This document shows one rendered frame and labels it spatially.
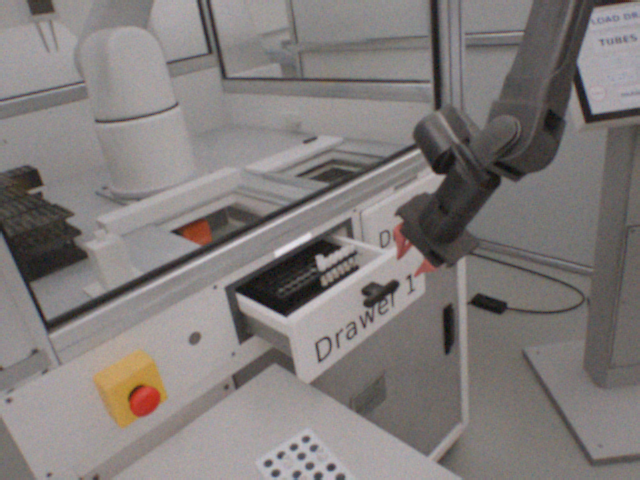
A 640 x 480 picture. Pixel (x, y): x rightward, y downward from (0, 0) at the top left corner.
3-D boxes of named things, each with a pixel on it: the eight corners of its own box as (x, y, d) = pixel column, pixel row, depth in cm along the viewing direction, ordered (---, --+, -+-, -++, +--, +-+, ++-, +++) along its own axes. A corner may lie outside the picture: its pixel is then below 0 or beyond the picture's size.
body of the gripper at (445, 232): (420, 199, 72) (444, 162, 66) (474, 250, 68) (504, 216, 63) (390, 217, 68) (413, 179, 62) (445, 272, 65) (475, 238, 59)
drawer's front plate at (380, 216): (454, 211, 118) (452, 165, 113) (372, 264, 101) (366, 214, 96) (447, 209, 119) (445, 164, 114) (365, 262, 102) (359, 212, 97)
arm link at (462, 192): (475, 185, 55) (515, 181, 58) (446, 140, 59) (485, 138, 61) (446, 224, 61) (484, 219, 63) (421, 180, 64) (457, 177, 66)
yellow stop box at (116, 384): (172, 401, 71) (157, 360, 67) (123, 434, 66) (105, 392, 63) (154, 386, 74) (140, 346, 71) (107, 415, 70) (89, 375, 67)
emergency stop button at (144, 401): (166, 407, 67) (158, 384, 66) (139, 425, 65) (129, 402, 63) (156, 397, 70) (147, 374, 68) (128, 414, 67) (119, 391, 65)
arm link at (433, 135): (523, 130, 52) (557, 151, 58) (469, 58, 57) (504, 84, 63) (435, 203, 58) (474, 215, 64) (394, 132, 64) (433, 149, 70)
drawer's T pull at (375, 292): (401, 287, 77) (400, 279, 77) (368, 310, 73) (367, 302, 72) (382, 280, 80) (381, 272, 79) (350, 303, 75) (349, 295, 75)
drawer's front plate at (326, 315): (425, 292, 90) (422, 236, 85) (305, 385, 73) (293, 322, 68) (417, 289, 91) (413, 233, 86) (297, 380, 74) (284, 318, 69)
